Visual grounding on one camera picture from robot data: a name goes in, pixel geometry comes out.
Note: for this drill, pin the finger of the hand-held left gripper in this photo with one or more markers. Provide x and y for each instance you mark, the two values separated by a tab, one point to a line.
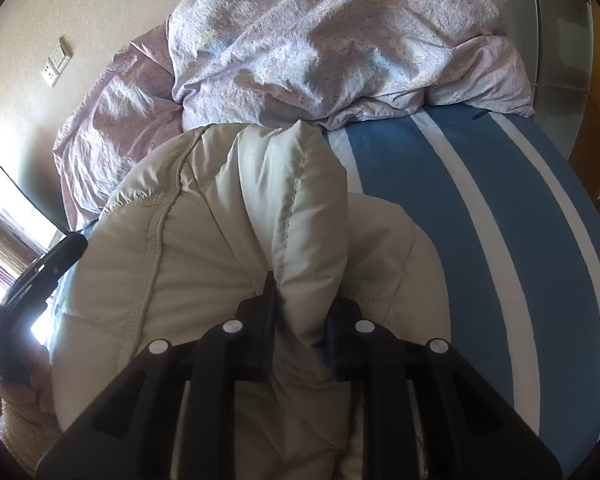
55	265

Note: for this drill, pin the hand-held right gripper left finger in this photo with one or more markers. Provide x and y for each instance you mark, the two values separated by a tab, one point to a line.
269	320

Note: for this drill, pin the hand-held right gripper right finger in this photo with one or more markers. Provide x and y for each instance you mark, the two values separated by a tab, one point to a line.
334	345

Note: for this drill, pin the cream white puffer jacket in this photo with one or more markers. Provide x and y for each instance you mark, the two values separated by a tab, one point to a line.
180	260

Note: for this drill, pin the person's left hand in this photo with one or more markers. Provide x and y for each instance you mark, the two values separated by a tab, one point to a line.
27	390

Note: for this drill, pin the purple curtain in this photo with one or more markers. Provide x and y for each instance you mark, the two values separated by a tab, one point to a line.
5	240

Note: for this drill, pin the pink crumpled blanket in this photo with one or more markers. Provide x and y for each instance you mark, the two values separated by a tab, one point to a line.
115	125

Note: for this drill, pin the blue white striped bed sheet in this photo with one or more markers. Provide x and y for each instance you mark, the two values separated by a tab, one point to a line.
480	235

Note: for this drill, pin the lilac floral duvet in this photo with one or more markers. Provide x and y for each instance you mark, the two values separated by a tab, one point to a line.
330	35

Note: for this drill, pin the wooden wardrobe with glass door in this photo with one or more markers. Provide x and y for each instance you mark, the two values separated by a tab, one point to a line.
560	60

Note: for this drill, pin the white wall socket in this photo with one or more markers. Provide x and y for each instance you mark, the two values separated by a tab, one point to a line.
54	72

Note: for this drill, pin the white wall switch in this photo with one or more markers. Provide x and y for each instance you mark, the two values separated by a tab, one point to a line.
60	55

